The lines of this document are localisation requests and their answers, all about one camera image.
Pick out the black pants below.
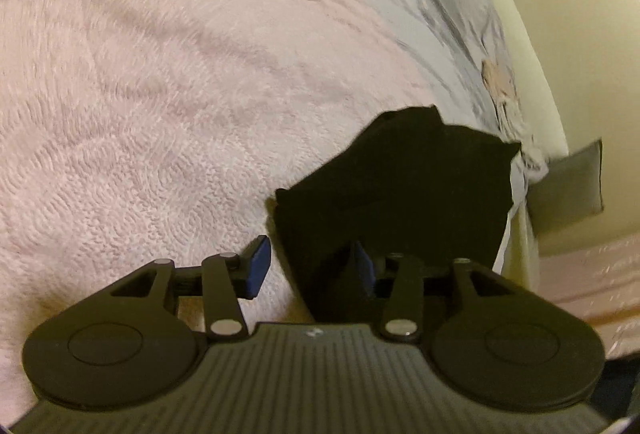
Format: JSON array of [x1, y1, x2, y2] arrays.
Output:
[[273, 107, 521, 322]]

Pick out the pink grey bed cover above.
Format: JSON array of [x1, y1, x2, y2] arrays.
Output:
[[1, 0, 514, 424]]

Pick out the cream white garment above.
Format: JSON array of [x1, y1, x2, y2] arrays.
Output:
[[499, 98, 551, 180]]

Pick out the tan garment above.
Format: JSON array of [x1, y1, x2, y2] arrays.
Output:
[[482, 59, 518, 107]]

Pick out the pink patterned curtain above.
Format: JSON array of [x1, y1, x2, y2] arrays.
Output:
[[538, 234, 640, 359]]

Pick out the cream quilted headboard pillow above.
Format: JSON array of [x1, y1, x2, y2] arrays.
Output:
[[492, 0, 568, 159]]

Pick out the grey square cushion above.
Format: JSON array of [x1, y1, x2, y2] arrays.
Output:
[[527, 139, 604, 236]]

